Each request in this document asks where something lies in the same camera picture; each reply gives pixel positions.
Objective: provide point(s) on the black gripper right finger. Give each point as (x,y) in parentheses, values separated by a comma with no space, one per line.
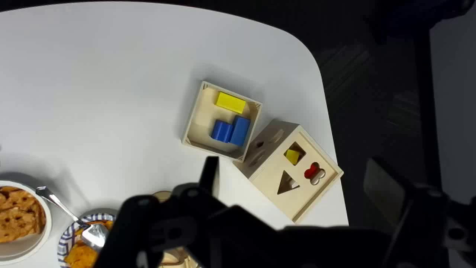
(425,220)

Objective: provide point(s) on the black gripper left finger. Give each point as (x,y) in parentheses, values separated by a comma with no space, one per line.
(143,231)

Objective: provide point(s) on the white bowl of crackers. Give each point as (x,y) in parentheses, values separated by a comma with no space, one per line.
(25,222)

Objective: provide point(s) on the patterned plate with orange snacks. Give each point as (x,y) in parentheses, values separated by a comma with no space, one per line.
(71,252)

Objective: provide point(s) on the blue wooden block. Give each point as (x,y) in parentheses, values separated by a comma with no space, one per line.
(233,133)

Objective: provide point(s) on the yellow wooden block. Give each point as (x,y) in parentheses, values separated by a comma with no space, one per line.
(230,103)

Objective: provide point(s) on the wooden shape sorter cube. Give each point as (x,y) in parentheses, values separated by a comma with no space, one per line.
(288,168)

